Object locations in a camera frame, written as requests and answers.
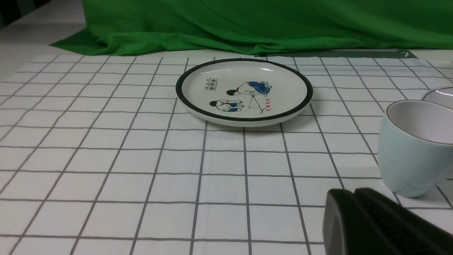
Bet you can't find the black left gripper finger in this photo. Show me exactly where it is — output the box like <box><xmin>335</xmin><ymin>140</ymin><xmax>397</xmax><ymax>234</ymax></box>
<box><xmin>322</xmin><ymin>188</ymin><xmax>453</xmax><ymax>255</ymax></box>

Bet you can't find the pale blue ceramic cup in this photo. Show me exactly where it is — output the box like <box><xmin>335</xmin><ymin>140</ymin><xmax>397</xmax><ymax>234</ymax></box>
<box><xmin>377</xmin><ymin>100</ymin><xmax>453</xmax><ymax>198</ymax></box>

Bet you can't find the pale blue ceramic bowl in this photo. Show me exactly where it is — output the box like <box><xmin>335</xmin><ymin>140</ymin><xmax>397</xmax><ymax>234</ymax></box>
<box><xmin>421</xmin><ymin>86</ymin><xmax>453</xmax><ymax>109</ymax></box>

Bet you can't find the white plate with cartoon figures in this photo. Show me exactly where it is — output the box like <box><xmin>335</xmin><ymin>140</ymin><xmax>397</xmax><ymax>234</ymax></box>
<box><xmin>175</xmin><ymin>58</ymin><xmax>314</xmax><ymax>128</ymax></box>

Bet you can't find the white grid tablecloth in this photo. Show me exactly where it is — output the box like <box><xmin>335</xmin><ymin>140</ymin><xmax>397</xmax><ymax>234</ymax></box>
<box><xmin>0</xmin><ymin>55</ymin><xmax>452</xmax><ymax>255</ymax></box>

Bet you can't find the green backdrop cloth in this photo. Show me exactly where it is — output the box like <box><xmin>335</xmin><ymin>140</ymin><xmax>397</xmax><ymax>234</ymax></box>
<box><xmin>52</xmin><ymin>0</ymin><xmax>453</xmax><ymax>56</ymax></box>

